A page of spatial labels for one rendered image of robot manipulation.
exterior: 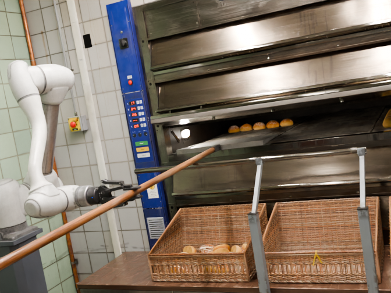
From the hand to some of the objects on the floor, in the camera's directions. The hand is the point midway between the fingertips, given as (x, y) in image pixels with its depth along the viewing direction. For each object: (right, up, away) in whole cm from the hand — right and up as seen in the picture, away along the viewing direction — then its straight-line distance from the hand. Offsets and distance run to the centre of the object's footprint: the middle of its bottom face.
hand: (132, 192), depth 200 cm
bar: (+63, -104, +47) cm, 131 cm away
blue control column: (+51, -89, +208) cm, 232 cm away
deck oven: (+139, -78, +168) cm, 232 cm away
